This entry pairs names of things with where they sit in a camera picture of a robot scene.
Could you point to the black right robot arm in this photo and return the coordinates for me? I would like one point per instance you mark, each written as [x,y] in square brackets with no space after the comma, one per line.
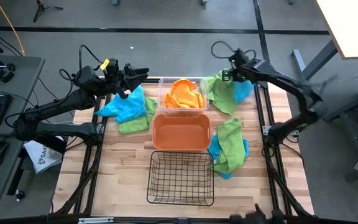
[291,84]

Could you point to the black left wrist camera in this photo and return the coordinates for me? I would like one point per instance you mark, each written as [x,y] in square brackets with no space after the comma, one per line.
[112,67]

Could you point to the yellow tag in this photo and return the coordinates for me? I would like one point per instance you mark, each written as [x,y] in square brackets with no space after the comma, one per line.
[104,64]

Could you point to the black round knob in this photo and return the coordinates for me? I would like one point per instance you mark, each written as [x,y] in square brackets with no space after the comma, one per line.
[19,194]

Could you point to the black tripod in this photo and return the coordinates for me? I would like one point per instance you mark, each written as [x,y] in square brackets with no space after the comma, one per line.
[41,7]

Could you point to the white printed bag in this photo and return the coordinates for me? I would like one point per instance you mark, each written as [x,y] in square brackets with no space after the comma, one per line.
[42,157]

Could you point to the orange microfiber towel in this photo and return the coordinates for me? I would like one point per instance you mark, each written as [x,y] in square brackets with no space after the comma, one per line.
[182,84]
[185,101]

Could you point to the grey desk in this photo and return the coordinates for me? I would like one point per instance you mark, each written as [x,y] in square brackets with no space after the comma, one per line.
[26,77]

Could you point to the silver frame bracket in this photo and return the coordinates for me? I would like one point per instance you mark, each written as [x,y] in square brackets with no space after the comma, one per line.
[266,129]

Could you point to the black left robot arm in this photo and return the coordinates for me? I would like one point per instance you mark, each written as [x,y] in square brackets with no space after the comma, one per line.
[57,105]

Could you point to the black metal table frame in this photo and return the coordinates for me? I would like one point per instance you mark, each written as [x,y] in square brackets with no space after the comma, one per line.
[261,102]

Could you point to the white table with grey leg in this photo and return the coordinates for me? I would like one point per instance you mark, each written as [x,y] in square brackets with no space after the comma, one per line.
[353,28]

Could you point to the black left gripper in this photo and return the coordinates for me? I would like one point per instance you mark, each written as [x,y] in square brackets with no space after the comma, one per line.
[117,81]

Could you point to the silver metal bracket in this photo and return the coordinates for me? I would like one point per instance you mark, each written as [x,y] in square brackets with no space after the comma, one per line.
[95,220]

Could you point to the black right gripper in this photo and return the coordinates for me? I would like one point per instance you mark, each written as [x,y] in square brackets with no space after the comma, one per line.
[242,73]

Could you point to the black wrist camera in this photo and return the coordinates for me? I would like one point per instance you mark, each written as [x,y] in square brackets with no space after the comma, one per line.
[112,67]
[238,57]

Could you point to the clear plastic bin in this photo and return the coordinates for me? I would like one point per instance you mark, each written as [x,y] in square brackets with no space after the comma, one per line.
[162,93]

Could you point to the grey chair caster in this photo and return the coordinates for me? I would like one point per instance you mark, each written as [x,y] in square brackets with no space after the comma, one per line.
[204,2]

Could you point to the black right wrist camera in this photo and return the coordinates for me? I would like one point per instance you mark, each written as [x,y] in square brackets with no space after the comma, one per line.
[238,57]

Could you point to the blue microfiber towel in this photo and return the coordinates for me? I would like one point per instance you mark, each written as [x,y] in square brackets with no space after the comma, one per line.
[129,105]
[213,147]
[242,91]

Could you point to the orange plastic bin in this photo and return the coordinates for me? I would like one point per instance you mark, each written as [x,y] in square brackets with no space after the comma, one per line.
[182,133]

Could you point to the green microfiber towel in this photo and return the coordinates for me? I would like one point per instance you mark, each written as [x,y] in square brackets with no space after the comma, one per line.
[135,124]
[222,96]
[232,143]

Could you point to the black mount bracket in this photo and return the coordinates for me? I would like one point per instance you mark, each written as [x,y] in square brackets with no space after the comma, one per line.
[256,216]

